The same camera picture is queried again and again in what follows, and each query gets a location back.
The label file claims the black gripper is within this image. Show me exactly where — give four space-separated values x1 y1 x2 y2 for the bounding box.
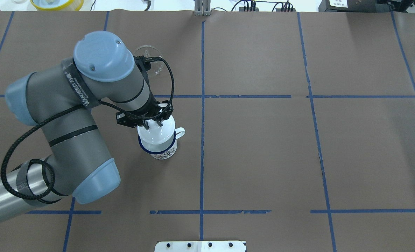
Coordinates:
116 100 174 129

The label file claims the white enamel cup lid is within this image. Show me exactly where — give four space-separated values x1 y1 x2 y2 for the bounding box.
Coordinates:
137 115 176 145

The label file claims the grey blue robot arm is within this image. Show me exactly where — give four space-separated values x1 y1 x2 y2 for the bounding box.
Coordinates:
0 31 173 223

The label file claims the white enamel cup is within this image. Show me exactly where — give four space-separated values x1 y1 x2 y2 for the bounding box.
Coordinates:
138 127 185 160

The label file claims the yellow tape roll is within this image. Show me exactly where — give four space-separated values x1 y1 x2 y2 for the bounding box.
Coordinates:
30 0 84 11

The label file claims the black equipment box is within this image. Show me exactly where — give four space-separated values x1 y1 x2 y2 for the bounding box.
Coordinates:
318 0 394 13

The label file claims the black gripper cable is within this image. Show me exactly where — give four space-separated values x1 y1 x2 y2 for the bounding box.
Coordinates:
0 56 175 204

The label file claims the aluminium frame post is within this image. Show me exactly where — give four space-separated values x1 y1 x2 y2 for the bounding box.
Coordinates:
194 0 212 16

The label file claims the black cable connector block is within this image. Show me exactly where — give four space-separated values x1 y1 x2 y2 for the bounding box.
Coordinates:
273 1 295 12
235 0 258 12

